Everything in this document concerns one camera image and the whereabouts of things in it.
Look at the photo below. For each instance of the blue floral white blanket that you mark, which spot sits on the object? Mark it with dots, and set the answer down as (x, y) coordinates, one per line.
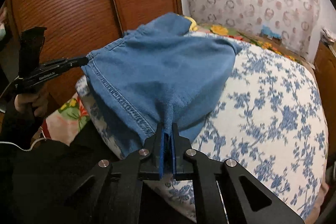
(262, 113)

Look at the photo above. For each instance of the blue denim pants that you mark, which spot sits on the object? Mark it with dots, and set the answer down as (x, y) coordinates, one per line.
(162, 69)

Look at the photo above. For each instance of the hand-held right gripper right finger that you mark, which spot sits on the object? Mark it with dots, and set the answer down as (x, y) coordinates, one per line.
(176, 153)

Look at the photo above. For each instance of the person's left hand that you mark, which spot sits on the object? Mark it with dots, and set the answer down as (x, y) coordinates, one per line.
(39, 104)

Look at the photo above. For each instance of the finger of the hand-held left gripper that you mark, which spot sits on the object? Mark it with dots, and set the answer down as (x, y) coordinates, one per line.
(77, 61)

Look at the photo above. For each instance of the colourful flower bedsheet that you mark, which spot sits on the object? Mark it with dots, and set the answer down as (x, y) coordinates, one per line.
(72, 108)

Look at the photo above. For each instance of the wooden wardrobe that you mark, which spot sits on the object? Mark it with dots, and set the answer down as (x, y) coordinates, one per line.
(73, 3)

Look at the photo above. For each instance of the person's left forearm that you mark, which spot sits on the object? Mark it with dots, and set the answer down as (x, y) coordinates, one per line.
(13, 121)

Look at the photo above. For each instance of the yellow plush toy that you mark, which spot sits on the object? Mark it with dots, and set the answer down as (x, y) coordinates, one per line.
(193, 24)

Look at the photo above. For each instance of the wooden sideboard cabinet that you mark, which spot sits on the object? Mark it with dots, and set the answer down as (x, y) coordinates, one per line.
(324, 69)

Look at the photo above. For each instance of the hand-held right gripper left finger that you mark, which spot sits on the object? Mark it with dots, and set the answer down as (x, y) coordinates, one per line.
(161, 153)

